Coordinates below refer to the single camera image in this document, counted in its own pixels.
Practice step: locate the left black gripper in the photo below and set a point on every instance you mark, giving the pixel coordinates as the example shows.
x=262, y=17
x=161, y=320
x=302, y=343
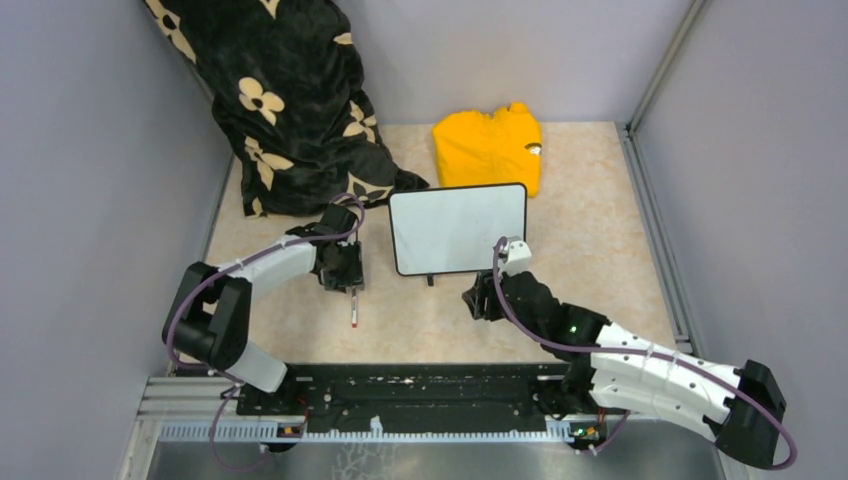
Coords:
x=354, y=275

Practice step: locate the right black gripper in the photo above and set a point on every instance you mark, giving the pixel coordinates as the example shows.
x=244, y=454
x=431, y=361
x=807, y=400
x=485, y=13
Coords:
x=481, y=298

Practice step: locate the red capped white marker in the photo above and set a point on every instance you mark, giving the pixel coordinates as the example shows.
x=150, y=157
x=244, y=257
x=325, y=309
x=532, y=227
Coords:
x=355, y=308

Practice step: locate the black framed whiteboard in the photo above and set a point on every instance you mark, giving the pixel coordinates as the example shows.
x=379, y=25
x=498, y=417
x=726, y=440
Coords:
x=454, y=230

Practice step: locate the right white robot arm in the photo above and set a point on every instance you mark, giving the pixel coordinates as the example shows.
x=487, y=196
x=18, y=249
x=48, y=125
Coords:
x=738, y=409

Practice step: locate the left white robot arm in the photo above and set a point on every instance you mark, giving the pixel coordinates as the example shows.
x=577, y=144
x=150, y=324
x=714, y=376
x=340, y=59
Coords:
x=209, y=319

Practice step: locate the folded yellow shirt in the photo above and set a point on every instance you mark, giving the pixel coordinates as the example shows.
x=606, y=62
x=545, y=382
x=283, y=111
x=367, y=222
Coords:
x=475, y=148

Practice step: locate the black floral fleece blanket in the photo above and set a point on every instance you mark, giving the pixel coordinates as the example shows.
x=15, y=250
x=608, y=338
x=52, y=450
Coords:
x=288, y=93

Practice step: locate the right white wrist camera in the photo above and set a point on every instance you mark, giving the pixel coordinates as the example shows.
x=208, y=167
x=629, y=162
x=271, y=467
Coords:
x=514, y=257

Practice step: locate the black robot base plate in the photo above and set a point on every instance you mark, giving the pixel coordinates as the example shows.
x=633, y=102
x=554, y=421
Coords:
x=427, y=398

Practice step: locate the white slotted cable duct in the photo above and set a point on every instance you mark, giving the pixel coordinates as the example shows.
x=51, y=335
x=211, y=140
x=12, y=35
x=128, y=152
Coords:
x=271, y=432

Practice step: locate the right aluminium frame rail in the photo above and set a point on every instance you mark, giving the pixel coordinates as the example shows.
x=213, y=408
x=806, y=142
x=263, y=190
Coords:
x=696, y=147

